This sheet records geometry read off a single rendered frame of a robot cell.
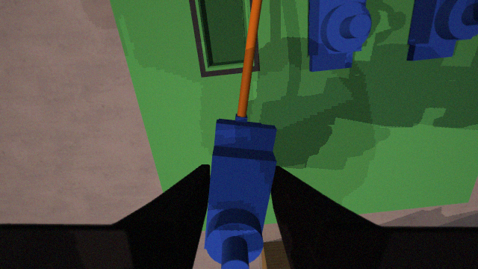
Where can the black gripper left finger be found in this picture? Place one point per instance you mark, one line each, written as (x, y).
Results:
(163, 234)

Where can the blue micro servo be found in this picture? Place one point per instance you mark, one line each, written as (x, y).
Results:
(242, 171)

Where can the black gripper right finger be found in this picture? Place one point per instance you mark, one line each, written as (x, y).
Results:
(319, 233)

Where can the green flat panel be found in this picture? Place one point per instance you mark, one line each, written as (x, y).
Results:
(375, 102)

